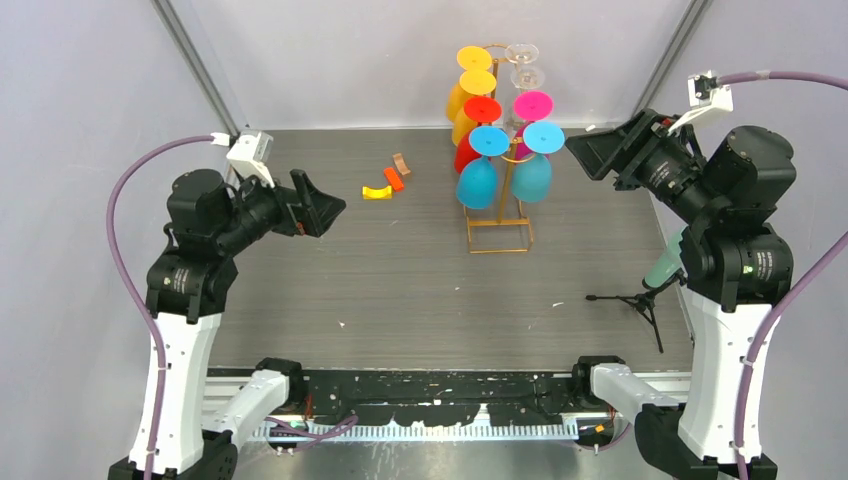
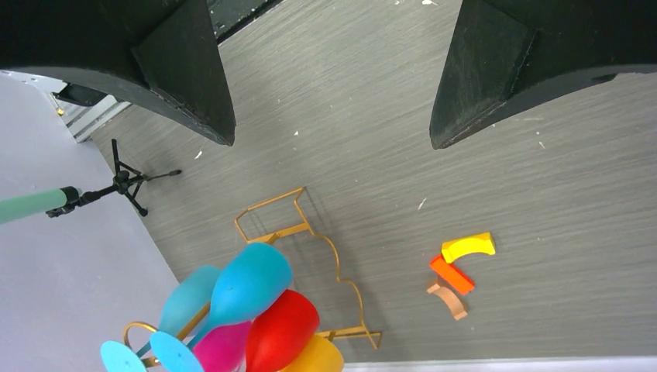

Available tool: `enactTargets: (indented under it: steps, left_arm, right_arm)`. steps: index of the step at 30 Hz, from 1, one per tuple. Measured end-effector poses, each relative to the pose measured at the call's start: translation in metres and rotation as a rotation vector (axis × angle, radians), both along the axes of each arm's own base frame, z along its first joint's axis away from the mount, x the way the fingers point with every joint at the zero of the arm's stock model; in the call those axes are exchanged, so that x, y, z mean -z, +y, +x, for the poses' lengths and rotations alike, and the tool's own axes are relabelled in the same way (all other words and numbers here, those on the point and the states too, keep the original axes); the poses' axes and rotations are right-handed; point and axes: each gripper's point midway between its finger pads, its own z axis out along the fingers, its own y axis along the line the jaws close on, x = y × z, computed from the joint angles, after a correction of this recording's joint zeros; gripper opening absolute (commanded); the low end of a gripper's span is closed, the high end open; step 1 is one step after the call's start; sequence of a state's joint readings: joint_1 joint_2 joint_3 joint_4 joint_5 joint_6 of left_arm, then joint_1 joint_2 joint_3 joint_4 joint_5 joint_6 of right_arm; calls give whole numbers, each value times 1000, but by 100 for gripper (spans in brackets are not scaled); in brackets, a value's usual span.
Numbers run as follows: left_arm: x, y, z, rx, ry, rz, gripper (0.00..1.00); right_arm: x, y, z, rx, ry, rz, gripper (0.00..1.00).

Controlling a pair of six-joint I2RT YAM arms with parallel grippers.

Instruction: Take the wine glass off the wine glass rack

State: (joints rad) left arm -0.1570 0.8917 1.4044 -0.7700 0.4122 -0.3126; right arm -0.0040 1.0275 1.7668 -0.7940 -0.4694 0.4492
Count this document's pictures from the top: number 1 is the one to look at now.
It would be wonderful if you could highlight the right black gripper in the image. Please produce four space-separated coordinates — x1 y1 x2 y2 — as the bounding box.
565 105 724 223

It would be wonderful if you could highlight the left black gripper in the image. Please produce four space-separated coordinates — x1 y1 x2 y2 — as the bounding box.
215 163 345 255

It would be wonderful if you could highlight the blue wine glass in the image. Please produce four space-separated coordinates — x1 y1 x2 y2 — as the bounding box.
511 121 565 203
456 126 510 210

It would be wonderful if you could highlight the red plastic wine glass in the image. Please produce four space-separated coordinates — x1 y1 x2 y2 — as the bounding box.
453 95 503 175

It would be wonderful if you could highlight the yellow wine glass front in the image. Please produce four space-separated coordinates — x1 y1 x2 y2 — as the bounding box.
445 70 497 146

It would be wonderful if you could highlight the yellow wine glass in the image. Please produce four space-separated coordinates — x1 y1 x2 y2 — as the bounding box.
445 70 497 146
445 44 494 123

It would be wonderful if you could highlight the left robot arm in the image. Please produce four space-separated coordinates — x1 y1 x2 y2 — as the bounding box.
108 169 346 479

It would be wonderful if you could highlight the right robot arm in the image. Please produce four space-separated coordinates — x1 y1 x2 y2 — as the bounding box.
565 109 796 479

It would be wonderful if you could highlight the pink plastic wine glass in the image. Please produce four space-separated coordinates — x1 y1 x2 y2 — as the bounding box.
513 90 554 160

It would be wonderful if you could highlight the gold wine glass rack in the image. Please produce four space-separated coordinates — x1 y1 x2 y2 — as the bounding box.
464 43 535 256

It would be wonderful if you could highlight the clear wine glass front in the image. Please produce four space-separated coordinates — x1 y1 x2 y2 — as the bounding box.
502 64 545 138

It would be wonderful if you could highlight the clear wine glass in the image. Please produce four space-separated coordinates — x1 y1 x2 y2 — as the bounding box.
502 64 545 138
504 43 539 66

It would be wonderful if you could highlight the clear wine glass rear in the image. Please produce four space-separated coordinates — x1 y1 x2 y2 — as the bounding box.
504 43 539 66

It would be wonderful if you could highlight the yellow arch block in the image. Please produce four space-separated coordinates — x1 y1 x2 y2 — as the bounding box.
361 185 394 200

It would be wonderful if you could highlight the orange block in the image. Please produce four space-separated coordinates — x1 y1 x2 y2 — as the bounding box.
383 167 405 192

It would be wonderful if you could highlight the brown arch block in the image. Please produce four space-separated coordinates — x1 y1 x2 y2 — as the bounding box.
392 153 411 177

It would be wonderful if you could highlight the mint green bottle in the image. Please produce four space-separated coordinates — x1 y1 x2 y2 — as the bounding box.
642 229 687 289

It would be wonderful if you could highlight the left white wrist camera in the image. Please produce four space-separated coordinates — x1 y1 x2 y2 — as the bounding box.
226 130 275 187

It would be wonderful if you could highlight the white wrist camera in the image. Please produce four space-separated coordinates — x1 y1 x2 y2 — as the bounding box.
668 70 734 134
226 130 275 187

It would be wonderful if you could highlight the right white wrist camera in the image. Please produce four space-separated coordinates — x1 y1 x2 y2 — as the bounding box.
668 70 734 134

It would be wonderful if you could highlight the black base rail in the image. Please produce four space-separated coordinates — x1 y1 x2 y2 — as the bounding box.
248 369 625 445

